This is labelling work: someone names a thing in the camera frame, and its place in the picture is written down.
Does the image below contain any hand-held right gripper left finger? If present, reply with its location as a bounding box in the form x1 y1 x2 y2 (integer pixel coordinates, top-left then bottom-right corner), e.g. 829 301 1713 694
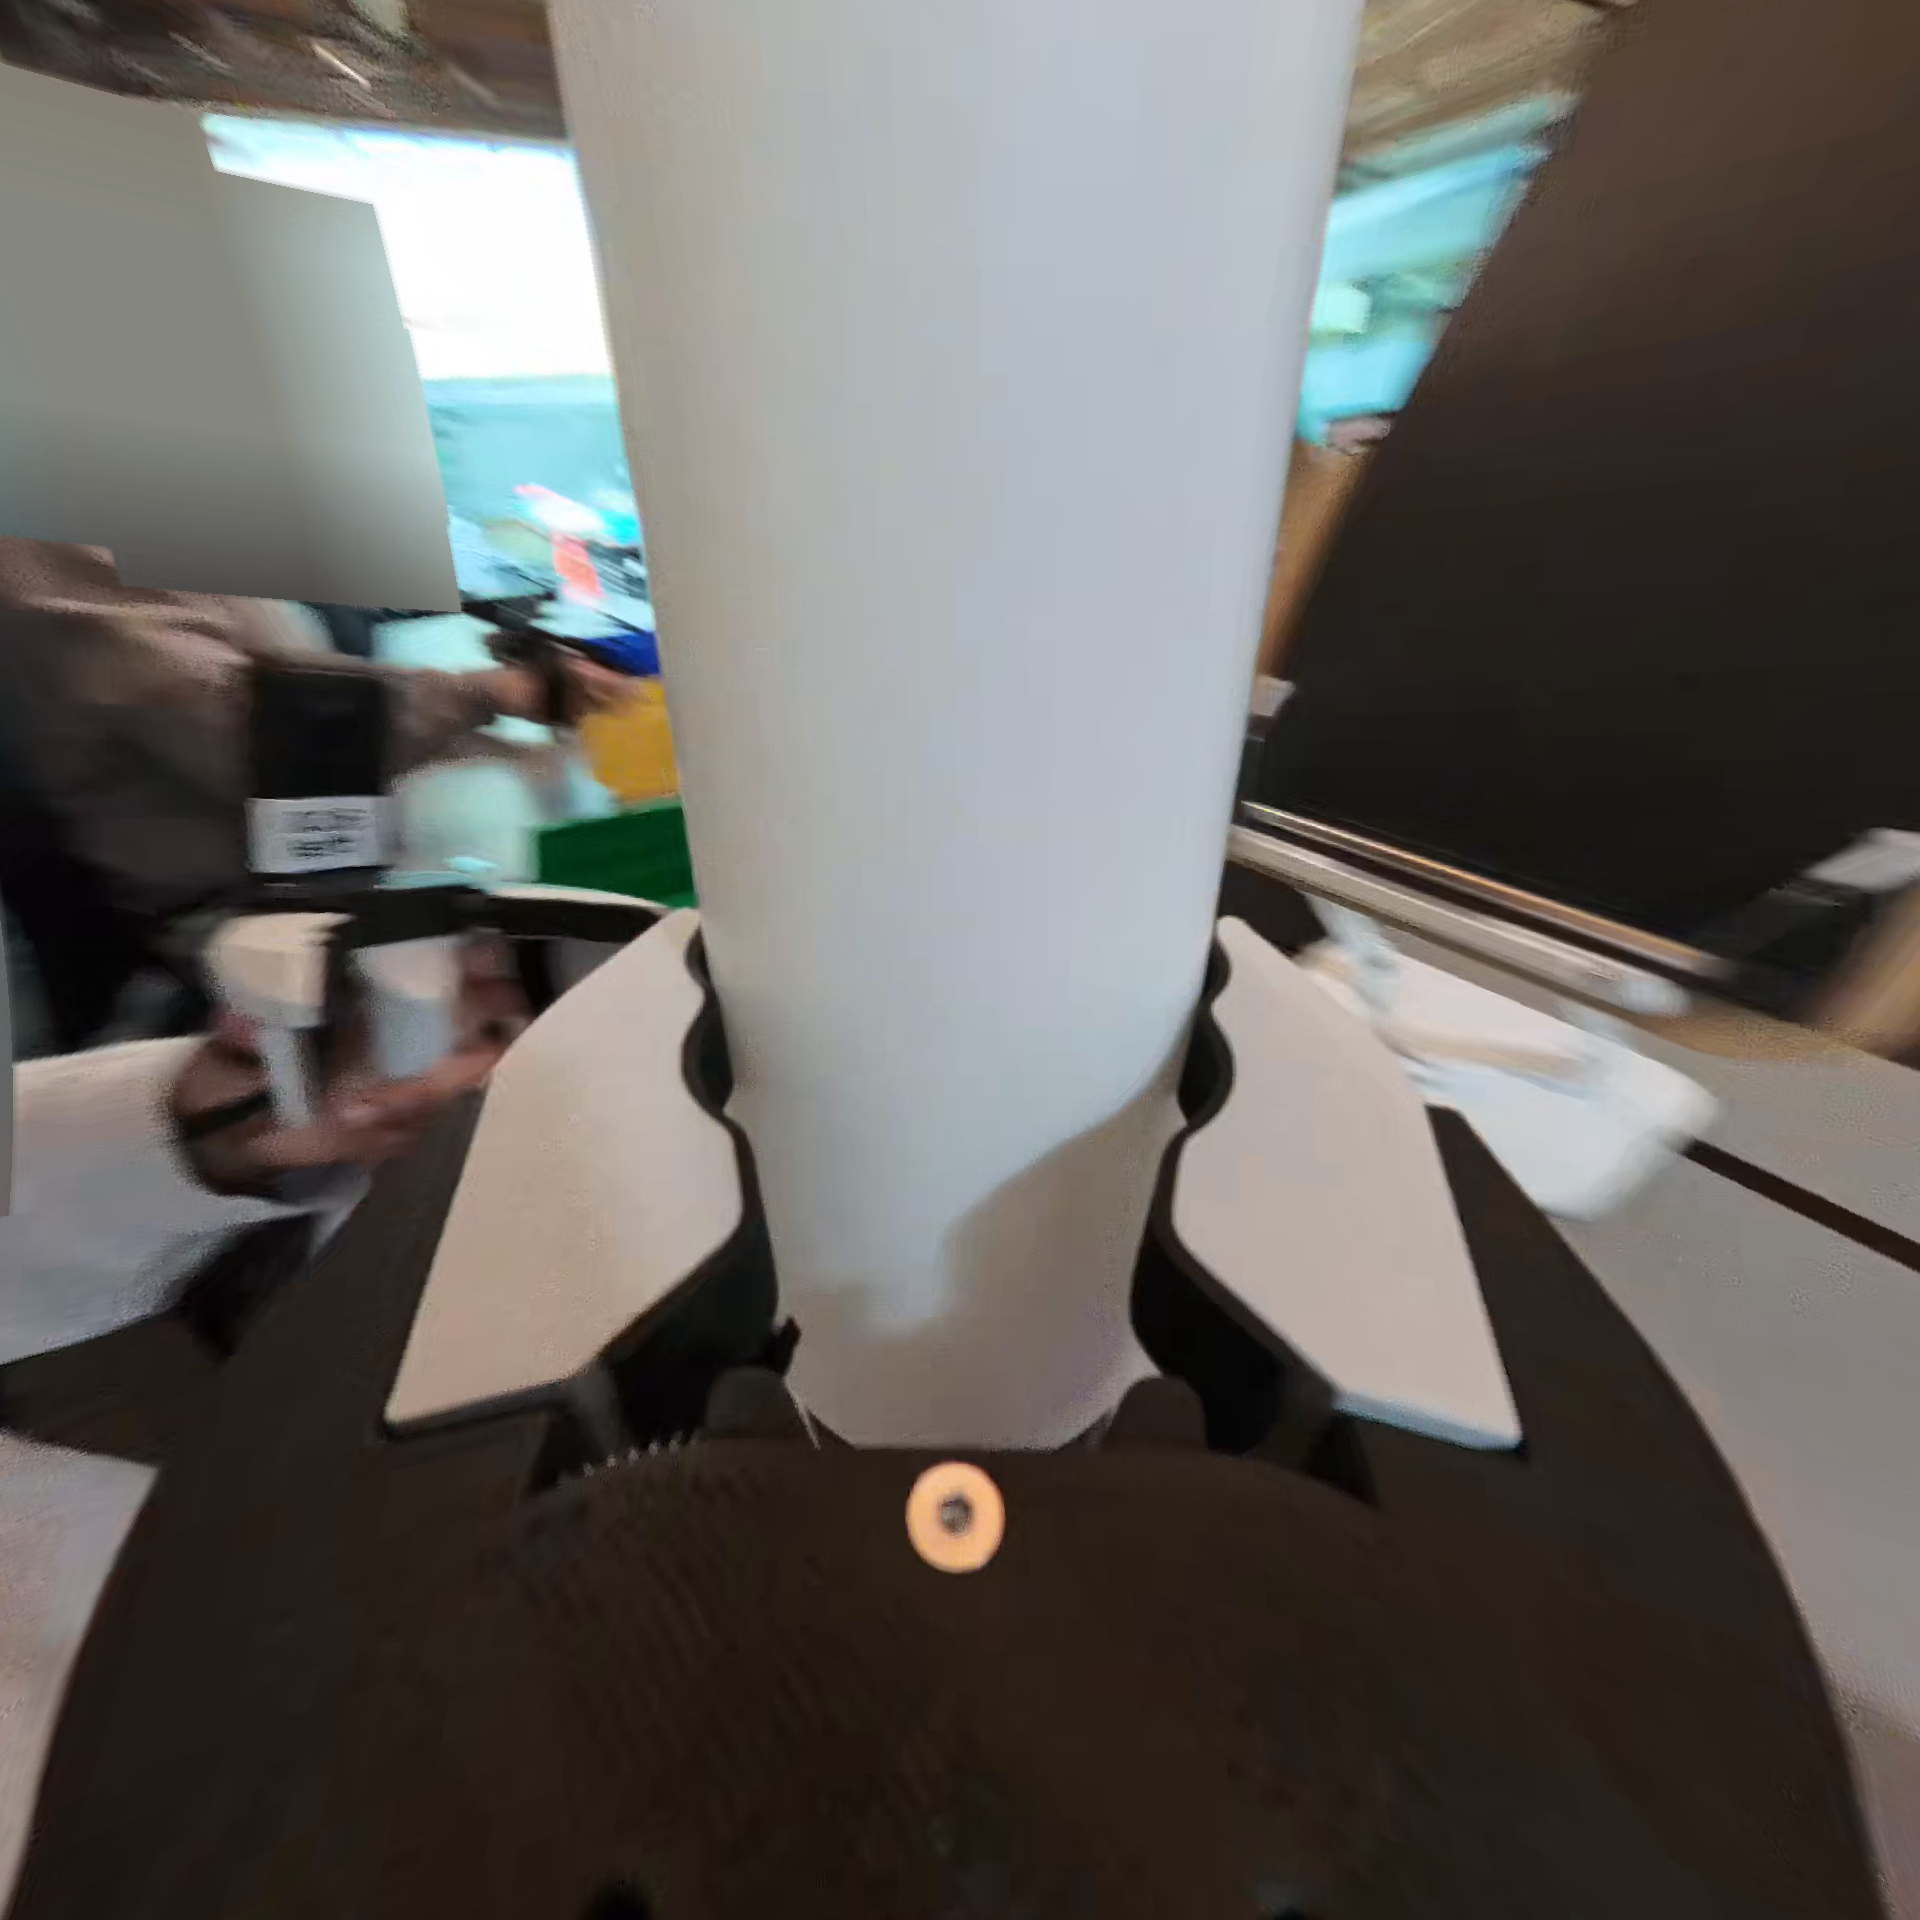
384 906 789 1431

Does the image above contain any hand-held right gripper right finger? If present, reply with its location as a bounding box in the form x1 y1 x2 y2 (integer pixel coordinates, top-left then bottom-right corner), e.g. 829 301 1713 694
1130 915 1527 1454

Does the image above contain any white water bottle black cap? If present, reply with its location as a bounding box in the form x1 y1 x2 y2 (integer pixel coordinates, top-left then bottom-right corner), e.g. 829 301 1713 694
544 0 1367 1451

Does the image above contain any person's left forearm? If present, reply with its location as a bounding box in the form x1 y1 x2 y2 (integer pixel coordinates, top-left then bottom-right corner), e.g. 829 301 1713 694
0 1036 355 1360

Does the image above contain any person's left hand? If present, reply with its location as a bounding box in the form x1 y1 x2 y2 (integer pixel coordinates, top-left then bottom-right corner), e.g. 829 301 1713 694
167 1036 506 1195

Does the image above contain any wooden document stand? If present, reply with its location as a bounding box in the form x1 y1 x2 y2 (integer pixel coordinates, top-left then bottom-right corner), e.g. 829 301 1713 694
1230 802 1920 1221

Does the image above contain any yellow box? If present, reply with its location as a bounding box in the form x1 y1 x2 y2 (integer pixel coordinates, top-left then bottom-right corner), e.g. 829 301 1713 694
577 682 682 807

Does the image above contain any green box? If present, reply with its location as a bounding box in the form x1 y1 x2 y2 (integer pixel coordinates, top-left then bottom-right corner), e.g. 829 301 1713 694
538 802 698 912

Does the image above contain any person's white sweatshirt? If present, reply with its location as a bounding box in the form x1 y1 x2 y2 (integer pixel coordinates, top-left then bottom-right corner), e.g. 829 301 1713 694
0 1431 161 1912

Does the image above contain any black sheet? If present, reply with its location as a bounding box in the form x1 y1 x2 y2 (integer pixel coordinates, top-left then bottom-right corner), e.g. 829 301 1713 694
1254 0 1920 965

